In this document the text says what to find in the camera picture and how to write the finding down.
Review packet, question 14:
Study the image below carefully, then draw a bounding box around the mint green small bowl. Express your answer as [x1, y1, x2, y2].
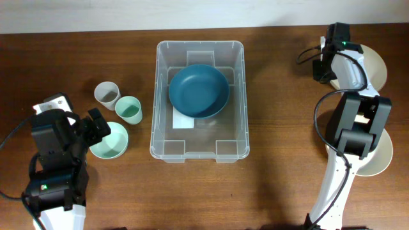
[89, 122, 128, 159]

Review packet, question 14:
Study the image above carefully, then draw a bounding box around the grey plastic cup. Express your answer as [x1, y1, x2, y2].
[94, 81, 121, 111]

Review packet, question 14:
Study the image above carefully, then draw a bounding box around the mint green plastic cup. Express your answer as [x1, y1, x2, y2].
[115, 96, 143, 125]

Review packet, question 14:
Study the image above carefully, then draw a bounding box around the beige bowl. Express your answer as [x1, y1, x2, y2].
[361, 44, 387, 92]

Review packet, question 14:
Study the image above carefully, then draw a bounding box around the dark blue bowl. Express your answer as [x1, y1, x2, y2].
[168, 64, 230, 118]

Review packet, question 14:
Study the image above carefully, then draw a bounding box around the cream bowl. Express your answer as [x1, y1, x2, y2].
[355, 129, 393, 177]

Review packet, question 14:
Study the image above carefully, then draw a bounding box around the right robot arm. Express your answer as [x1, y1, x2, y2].
[150, 22, 392, 229]

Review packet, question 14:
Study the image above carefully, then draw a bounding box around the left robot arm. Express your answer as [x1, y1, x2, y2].
[21, 108, 111, 229]

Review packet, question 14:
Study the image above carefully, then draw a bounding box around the white label in container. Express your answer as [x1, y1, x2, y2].
[172, 107, 194, 129]

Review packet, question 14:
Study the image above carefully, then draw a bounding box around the clear plastic storage container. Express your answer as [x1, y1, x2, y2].
[150, 41, 250, 163]

